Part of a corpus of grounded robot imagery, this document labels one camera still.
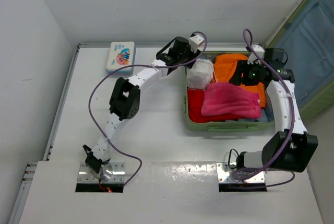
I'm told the green suitcase blue lining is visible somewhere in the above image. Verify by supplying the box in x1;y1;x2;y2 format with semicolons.
185;0;333;132

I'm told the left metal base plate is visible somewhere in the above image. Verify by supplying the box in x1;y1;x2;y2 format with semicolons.
77;162;125;184

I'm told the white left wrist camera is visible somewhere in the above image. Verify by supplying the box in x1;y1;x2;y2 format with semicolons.
188;35;205;52

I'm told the white plastic bag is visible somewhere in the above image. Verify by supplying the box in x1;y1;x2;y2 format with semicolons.
186;59;214;90

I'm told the white first aid box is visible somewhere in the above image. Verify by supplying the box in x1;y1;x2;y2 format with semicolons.
106;41;136;76

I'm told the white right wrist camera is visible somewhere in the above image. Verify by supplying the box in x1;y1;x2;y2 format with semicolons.
247;44;265;64

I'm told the metal base plate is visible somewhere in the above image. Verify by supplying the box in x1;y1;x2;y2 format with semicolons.
77;162;125;184
216;162;266;185

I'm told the orange cloth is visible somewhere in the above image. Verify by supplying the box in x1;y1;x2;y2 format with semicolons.
211;53;266;108

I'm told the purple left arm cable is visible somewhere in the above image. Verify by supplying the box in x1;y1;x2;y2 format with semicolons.
88;31;208;186

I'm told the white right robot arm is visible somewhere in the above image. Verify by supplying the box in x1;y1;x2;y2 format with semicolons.
229;46;318;181

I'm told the pink towel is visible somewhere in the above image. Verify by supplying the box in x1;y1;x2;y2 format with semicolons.
201;82;261;119

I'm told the blue denim garment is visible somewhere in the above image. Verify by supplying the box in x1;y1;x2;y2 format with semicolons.
228;109;268;122

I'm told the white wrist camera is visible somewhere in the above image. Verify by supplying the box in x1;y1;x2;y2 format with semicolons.
247;44;265;64
188;35;205;52

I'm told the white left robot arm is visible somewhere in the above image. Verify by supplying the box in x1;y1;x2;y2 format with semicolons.
84;32;207;174

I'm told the red cloth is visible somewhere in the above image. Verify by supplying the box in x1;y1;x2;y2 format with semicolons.
187;88;242;123

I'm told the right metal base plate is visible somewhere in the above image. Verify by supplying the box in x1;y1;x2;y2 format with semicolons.
216;162;266;185

